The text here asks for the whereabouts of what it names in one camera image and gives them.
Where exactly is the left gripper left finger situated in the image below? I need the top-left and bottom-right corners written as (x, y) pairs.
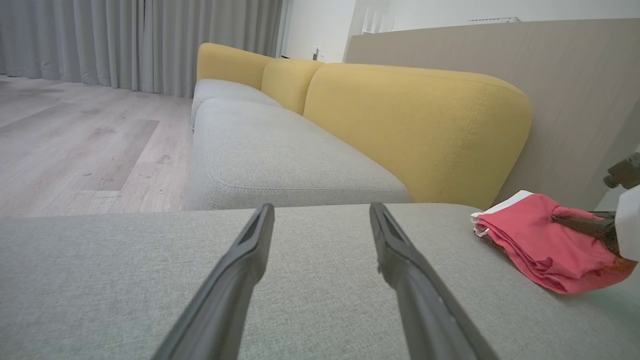
top-left (150, 202), bottom-right (276, 360)

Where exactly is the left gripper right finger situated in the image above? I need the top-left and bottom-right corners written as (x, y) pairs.
top-left (369, 201), bottom-right (501, 360)

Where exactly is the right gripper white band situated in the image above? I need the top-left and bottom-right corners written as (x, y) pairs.
top-left (551, 184), bottom-right (640, 262)

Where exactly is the red shorts white stripe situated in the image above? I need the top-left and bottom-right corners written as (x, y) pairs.
top-left (469, 189), bottom-right (639, 295)

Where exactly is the large grey sofa seat cushion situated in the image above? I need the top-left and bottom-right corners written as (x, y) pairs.
top-left (0, 202), bottom-right (640, 360)

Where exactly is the small grey sofa seat cushion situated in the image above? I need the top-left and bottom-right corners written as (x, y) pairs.
top-left (190, 78), bottom-right (284, 132)

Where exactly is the narrow yellow sofa backrest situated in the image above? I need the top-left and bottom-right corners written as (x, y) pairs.
top-left (260, 58), bottom-right (327, 116)

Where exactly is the yellow sofa end backrest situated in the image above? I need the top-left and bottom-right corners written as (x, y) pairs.
top-left (195, 42), bottom-right (275, 91)

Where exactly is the grey pleated curtain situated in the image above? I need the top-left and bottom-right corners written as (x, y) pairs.
top-left (0, 0), bottom-right (287, 99)

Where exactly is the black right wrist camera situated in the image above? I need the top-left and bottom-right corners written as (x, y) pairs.
top-left (602, 152), bottom-right (640, 190)

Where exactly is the white wall shelf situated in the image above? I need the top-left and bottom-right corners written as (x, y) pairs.
top-left (360, 7), bottom-right (396, 35)

